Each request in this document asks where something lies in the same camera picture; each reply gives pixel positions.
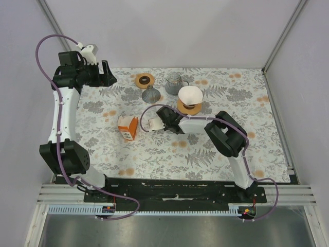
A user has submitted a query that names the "purple cable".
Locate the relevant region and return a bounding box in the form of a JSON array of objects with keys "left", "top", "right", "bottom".
[
  {"left": 35, "top": 34, "right": 141, "bottom": 221},
  {"left": 140, "top": 104, "right": 280, "bottom": 221}
]

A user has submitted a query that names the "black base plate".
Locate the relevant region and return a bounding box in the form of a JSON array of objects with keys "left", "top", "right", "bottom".
[{"left": 84, "top": 178, "right": 267, "bottom": 212}]

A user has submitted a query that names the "light blue cable duct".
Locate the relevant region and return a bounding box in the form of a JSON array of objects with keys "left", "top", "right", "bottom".
[{"left": 48, "top": 204, "right": 243, "bottom": 217}]

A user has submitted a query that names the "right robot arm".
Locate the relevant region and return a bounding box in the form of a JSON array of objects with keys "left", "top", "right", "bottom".
[{"left": 156, "top": 106, "right": 258, "bottom": 203}]

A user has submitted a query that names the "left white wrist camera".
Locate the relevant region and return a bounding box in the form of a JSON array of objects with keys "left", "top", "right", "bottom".
[{"left": 76, "top": 42, "right": 98, "bottom": 65}]

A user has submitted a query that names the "grey ribbed glass dripper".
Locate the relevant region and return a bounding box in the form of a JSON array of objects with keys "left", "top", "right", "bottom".
[{"left": 141, "top": 85, "right": 161, "bottom": 103}]

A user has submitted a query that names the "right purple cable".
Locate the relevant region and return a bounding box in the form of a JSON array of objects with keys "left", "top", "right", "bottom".
[{"left": 140, "top": 104, "right": 280, "bottom": 221}]

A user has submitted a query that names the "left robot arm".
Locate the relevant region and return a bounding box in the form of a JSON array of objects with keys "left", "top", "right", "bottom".
[{"left": 39, "top": 45, "right": 117, "bottom": 202}]

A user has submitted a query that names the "floral tablecloth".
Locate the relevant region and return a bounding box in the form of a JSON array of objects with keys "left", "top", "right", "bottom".
[{"left": 76, "top": 68, "right": 290, "bottom": 183}]

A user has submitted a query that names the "aluminium frame rail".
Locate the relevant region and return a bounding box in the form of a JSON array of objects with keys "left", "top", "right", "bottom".
[{"left": 36, "top": 184, "right": 317, "bottom": 206}]

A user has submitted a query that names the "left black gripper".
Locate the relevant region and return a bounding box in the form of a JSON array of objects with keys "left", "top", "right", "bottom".
[{"left": 77, "top": 61, "right": 117, "bottom": 88}]

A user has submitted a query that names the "orange coffee filter box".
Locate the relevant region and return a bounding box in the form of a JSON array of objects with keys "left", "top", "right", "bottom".
[{"left": 118, "top": 116, "right": 138, "bottom": 141}]

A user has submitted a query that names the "white paper coffee filter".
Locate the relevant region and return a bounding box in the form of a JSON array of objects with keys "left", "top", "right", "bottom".
[{"left": 178, "top": 86, "right": 203, "bottom": 105}]

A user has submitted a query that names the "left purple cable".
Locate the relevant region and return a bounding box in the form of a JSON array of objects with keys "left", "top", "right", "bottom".
[{"left": 35, "top": 34, "right": 141, "bottom": 221}]

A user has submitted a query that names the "wooden ring dripper holder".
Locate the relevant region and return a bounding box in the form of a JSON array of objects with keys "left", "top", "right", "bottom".
[{"left": 177, "top": 99, "right": 202, "bottom": 116}]

